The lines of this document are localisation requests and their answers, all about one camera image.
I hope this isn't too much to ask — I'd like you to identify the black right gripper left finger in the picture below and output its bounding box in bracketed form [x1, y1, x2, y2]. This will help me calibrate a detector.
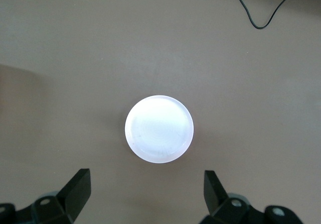
[0, 168, 91, 224]

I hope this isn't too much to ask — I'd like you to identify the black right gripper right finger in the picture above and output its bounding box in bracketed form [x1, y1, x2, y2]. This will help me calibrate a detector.
[203, 170, 304, 224]

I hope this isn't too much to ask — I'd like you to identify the pink round plate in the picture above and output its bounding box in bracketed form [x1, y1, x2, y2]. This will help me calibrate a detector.
[124, 94, 195, 164]

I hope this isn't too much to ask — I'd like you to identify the thin black looped cable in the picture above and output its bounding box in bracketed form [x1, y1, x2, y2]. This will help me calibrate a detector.
[236, 0, 294, 30]

